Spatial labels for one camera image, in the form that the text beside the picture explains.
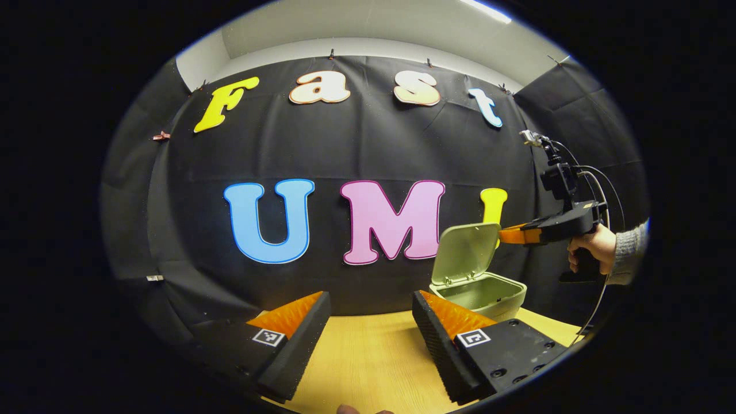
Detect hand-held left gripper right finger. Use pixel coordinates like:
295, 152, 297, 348
412, 290, 570, 405

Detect thin grey cable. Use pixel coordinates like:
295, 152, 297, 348
546, 138, 627, 346

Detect black backdrop cloth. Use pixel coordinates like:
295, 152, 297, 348
99, 52, 647, 346

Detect ceiling light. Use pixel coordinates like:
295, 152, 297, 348
460, 0, 512, 24

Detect wooden desktop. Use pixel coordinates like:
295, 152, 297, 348
253, 308, 584, 414

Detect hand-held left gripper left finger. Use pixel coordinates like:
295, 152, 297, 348
184, 291, 332, 403

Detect pale green desktop garbage bin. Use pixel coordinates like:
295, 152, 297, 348
428, 223, 527, 324

